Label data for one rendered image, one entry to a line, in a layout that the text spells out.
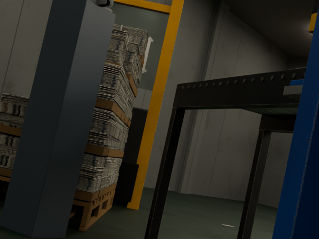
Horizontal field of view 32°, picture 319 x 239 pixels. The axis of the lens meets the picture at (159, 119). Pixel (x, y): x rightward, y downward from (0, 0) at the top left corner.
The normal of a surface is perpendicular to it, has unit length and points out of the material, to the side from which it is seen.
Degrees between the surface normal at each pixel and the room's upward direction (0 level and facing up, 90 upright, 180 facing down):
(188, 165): 90
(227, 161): 90
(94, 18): 90
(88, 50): 90
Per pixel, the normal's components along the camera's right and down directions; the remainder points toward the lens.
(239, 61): 0.81, 0.14
